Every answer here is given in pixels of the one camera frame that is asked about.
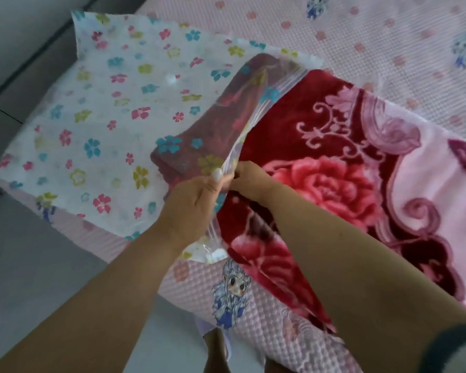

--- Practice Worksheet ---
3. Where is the person's right leg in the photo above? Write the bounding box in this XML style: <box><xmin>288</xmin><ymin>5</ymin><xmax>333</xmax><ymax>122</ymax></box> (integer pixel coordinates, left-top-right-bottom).
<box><xmin>264</xmin><ymin>357</ymin><xmax>292</xmax><ymax>373</ymax></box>

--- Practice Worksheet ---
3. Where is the white wardrobe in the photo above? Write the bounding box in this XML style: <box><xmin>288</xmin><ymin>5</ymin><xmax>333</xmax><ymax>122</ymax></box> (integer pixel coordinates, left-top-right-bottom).
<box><xmin>0</xmin><ymin>0</ymin><xmax>152</xmax><ymax>113</ymax></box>

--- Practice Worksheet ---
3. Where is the person's left leg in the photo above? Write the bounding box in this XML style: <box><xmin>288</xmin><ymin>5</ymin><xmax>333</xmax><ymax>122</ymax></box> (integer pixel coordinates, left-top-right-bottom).
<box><xmin>203</xmin><ymin>328</ymin><xmax>232</xmax><ymax>373</ymax></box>

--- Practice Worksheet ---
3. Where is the red floral blanket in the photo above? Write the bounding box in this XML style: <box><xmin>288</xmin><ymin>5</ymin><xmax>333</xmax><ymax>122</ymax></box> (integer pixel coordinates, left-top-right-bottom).
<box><xmin>150</xmin><ymin>53</ymin><xmax>466</xmax><ymax>335</ymax></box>

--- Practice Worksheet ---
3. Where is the person's left forearm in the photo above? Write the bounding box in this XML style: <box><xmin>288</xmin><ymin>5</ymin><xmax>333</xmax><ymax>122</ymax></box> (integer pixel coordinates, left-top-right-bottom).
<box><xmin>0</xmin><ymin>225</ymin><xmax>183</xmax><ymax>373</ymax></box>

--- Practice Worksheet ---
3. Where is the pink cartoon bed sheet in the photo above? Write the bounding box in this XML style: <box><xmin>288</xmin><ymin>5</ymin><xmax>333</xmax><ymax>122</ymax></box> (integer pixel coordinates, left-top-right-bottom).
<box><xmin>0</xmin><ymin>0</ymin><xmax>466</xmax><ymax>373</ymax></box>

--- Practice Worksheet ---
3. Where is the person's right forearm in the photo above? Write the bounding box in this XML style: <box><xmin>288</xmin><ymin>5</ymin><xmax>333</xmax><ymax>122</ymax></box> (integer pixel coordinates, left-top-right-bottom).
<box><xmin>264</xmin><ymin>186</ymin><xmax>466</xmax><ymax>373</ymax></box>

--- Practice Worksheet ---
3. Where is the flower-print plastic storage bag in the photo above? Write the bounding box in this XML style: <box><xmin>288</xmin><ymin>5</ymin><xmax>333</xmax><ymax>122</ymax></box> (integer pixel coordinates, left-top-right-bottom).
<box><xmin>0</xmin><ymin>11</ymin><xmax>323</xmax><ymax>265</ymax></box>

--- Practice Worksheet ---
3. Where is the person's left hand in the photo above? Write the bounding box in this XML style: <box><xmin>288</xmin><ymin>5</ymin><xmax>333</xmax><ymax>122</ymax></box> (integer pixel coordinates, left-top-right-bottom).
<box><xmin>155</xmin><ymin>168</ymin><xmax>234</xmax><ymax>253</ymax></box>

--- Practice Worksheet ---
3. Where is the person's right hand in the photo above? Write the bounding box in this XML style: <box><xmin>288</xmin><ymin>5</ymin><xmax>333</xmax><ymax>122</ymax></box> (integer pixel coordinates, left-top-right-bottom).
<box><xmin>229</xmin><ymin>161</ymin><xmax>280</xmax><ymax>206</ymax></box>

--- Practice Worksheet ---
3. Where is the person's leg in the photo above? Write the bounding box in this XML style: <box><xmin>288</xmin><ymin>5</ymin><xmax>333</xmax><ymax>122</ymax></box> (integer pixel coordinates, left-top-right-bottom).
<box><xmin>264</xmin><ymin>357</ymin><xmax>292</xmax><ymax>373</ymax></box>
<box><xmin>203</xmin><ymin>328</ymin><xmax>232</xmax><ymax>373</ymax></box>

